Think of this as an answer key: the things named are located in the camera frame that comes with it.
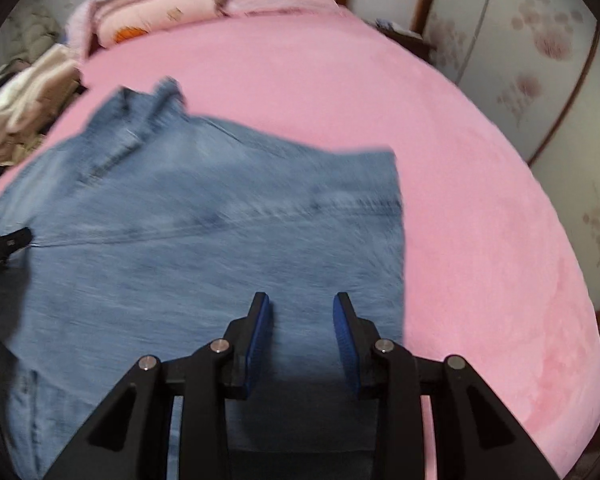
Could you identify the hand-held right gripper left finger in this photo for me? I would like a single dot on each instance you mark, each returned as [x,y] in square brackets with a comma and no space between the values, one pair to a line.
[260,330]

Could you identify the pink folded quilt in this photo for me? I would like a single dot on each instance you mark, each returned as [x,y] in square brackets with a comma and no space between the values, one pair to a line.
[150,15]

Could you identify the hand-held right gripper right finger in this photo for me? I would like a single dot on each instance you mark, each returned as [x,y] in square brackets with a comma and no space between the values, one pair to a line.
[344,332]

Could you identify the blue denim jeans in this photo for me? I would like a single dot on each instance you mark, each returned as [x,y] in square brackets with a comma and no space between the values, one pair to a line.
[180,260]

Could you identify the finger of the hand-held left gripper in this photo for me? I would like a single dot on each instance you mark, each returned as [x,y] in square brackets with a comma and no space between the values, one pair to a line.
[10,245]

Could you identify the grey-green puffer jacket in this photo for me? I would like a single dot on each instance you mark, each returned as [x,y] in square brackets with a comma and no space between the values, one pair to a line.
[37,32]

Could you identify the floral sliding wardrobe doors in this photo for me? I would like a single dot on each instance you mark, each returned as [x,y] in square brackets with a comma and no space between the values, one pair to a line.
[530,60]

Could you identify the dark wooden nightstand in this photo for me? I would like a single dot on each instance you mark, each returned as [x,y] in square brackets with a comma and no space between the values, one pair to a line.
[410,40]

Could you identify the beige knit folded sweater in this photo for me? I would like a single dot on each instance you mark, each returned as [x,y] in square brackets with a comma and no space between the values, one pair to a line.
[5,147]

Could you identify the white fleece folded garment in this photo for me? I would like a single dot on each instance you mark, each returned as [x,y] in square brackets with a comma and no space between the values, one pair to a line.
[25,95]

